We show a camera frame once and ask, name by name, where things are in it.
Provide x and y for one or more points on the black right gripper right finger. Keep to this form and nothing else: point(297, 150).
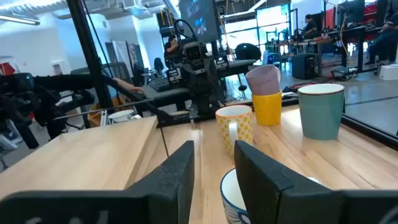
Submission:
point(270, 193)

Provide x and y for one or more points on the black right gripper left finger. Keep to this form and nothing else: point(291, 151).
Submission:
point(161, 193)

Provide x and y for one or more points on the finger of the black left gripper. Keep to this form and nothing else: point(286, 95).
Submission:
point(222, 66)
point(174, 76)

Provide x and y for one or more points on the purple mug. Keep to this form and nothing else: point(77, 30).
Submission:
point(263, 80)

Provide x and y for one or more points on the yellow dotted white mug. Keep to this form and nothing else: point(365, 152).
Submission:
point(241, 124)

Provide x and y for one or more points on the yellow orange mug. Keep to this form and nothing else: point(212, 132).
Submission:
point(267, 109)

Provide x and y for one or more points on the grey green mug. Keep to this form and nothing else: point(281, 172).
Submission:
point(320, 115)

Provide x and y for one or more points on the black background robot arm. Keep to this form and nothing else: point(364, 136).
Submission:
point(18, 102)

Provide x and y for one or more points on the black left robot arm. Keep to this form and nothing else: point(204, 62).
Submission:
point(203, 104)

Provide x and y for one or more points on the black desk keyboard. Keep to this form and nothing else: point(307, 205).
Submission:
point(159, 84)

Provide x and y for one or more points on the black round bag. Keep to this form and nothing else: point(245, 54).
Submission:
point(247, 51)

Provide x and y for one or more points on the person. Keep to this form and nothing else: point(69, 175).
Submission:
point(171, 46)
point(385, 37)
point(310, 26)

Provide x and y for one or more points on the large dark monitor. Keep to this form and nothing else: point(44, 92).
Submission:
point(199, 18)

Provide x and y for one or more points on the white round container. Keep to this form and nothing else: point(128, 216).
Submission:
point(121, 115)

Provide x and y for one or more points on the black computer case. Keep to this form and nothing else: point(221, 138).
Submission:
point(303, 67)

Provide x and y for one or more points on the long ceiling light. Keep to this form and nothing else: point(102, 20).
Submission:
point(18, 20)

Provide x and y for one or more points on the white box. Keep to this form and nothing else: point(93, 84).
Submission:
point(389, 72)

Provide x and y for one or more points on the red container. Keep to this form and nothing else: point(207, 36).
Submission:
point(6, 69)

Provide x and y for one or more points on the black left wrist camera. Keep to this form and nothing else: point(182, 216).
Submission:
point(193, 53)

